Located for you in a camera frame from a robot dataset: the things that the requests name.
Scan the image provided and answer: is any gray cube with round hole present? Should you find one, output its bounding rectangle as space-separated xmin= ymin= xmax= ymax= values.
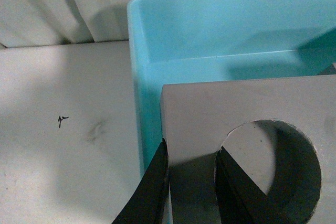
xmin=161 ymin=75 xmax=335 ymax=223

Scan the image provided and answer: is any gray cube with square hole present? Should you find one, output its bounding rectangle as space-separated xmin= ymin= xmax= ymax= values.
xmin=318 ymin=62 xmax=336 ymax=75

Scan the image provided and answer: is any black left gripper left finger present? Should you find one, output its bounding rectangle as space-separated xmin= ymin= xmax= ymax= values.
xmin=113 ymin=140 xmax=169 ymax=223

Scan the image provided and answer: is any light blue plastic box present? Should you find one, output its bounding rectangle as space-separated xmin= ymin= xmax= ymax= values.
xmin=127 ymin=0 xmax=335 ymax=167

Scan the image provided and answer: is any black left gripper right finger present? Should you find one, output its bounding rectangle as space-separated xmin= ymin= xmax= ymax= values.
xmin=214 ymin=147 xmax=292 ymax=223

